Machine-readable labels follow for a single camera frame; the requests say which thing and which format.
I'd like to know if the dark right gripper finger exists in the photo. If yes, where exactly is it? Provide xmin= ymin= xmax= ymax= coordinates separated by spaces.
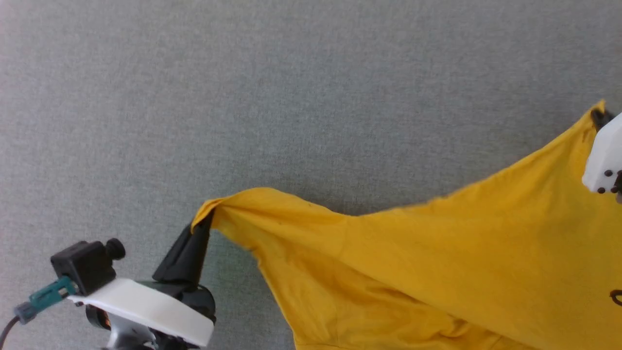
xmin=590 ymin=108 xmax=615 ymax=132

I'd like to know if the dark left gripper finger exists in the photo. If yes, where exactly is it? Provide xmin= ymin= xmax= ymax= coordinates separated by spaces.
xmin=152 ymin=210 xmax=215 ymax=288

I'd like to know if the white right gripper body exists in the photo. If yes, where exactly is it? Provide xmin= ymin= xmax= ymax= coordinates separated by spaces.
xmin=582 ymin=112 xmax=622 ymax=195

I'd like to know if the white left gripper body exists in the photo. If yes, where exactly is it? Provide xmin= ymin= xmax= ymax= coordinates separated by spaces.
xmin=67 ymin=277 xmax=217 ymax=348

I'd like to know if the yellow t-shirt with white print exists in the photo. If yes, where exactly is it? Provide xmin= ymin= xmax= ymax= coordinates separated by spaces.
xmin=190 ymin=99 xmax=622 ymax=350

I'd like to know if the grey fabric sofa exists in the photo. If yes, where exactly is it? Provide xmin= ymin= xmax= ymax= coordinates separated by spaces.
xmin=0 ymin=0 xmax=622 ymax=350

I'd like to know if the left arm cable teal plug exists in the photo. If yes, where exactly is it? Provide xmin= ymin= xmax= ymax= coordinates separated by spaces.
xmin=0 ymin=276 xmax=79 ymax=347

